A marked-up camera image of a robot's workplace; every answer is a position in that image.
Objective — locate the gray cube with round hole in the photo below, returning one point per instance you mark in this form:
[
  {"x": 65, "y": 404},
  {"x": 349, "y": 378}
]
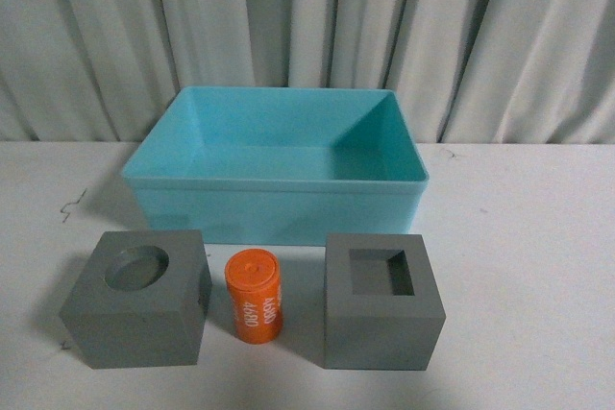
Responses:
[{"x": 141, "y": 300}]

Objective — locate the white pleated curtain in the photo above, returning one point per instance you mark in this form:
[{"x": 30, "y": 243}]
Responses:
[{"x": 465, "y": 71}]

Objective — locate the orange cylinder with white numbers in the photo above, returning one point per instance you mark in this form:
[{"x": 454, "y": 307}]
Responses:
[{"x": 253, "y": 279}]

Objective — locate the gray cube with square hole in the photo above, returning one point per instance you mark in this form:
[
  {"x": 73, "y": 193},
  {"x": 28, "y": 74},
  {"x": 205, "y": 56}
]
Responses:
[{"x": 382, "y": 307}]

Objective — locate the light blue plastic box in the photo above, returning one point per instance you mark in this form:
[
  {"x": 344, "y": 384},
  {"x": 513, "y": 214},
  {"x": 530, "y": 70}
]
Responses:
[{"x": 279, "y": 165}]

